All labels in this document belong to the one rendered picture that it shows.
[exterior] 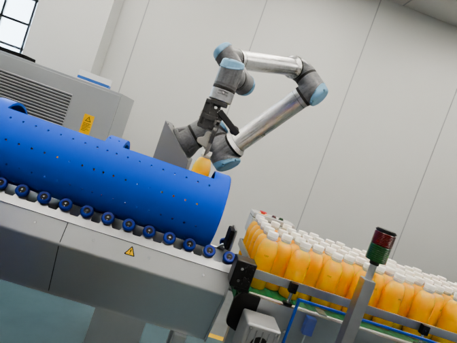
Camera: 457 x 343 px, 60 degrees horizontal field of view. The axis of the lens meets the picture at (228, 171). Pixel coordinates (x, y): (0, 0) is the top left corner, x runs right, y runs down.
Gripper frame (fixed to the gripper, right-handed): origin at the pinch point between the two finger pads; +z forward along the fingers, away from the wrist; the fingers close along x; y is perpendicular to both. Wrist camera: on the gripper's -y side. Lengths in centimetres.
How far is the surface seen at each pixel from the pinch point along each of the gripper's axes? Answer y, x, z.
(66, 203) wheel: 40, 17, 32
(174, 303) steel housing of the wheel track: -6, 17, 54
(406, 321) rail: -85, 27, 31
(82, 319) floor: 35, -92, 130
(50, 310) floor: 55, -91, 130
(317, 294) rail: -51, 27, 32
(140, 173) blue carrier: 19.7, 18.5, 13.6
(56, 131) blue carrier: 51, 16, 10
